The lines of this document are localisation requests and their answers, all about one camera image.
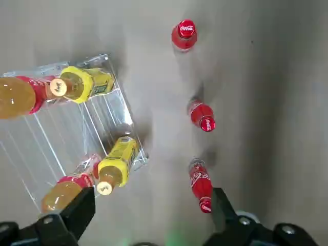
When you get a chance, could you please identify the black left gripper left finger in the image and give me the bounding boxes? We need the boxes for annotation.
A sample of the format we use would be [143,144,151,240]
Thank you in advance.
[0,186,96,246]

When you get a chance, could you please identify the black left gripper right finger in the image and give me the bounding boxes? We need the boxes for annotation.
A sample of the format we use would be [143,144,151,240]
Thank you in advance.
[204,188,320,246]

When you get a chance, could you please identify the red cola bottle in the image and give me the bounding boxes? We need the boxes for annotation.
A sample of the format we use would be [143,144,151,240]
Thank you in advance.
[187,99,216,133]
[171,19,198,54]
[189,158,214,214]

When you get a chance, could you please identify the clear acrylic stepped shelf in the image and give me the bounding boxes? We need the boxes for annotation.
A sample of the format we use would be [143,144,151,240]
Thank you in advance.
[0,53,149,213]

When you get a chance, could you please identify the orange tea bottle red label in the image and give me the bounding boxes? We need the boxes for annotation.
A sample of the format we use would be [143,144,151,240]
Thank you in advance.
[40,153,103,214]
[0,75,68,120]

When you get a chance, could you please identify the yellow label drink bottle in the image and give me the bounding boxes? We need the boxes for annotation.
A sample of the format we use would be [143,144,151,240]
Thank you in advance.
[59,66,115,104]
[96,136,141,196]

